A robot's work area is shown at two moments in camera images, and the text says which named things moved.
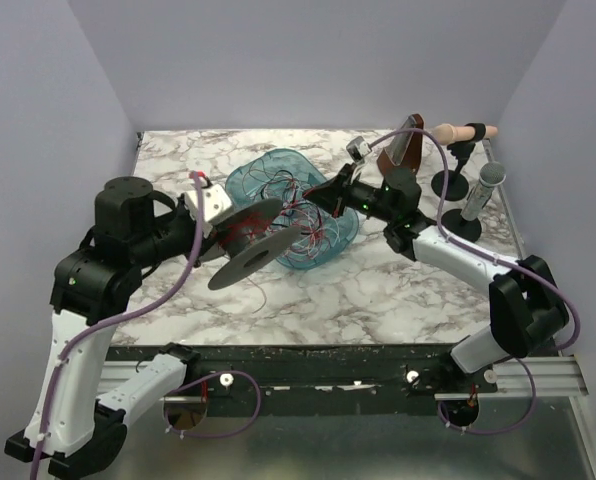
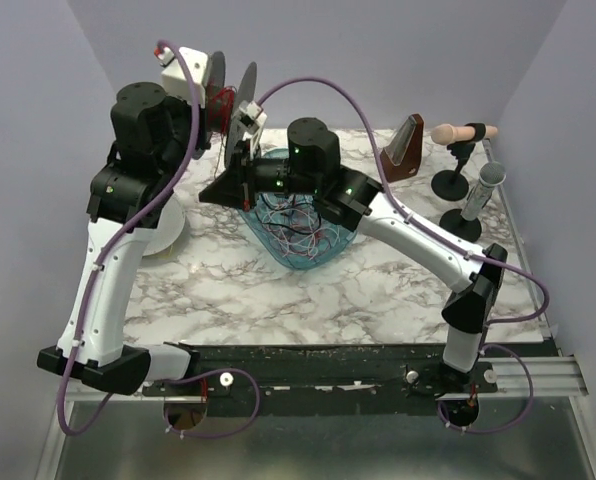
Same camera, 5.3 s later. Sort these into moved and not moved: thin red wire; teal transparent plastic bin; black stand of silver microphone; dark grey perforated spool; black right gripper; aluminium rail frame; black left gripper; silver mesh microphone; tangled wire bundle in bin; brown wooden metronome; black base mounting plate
Moved: black right gripper; thin red wire; dark grey perforated spool; black left gripper
Not moved: brown wooden metronome; teal transparent plastic bin; black base mounting plate; black stand of silver microphone; aluminium rail frame; tangled wire bundle in bin; silver mesh microphone
